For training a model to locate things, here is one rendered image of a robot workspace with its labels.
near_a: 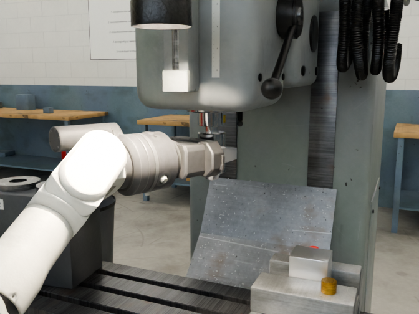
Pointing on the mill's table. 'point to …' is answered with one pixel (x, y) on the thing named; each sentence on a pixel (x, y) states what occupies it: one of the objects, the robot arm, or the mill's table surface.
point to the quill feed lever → (293, 28)
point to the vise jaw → (299, 296)
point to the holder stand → (32, 186)
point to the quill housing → (217, 58)
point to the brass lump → (328, 286)
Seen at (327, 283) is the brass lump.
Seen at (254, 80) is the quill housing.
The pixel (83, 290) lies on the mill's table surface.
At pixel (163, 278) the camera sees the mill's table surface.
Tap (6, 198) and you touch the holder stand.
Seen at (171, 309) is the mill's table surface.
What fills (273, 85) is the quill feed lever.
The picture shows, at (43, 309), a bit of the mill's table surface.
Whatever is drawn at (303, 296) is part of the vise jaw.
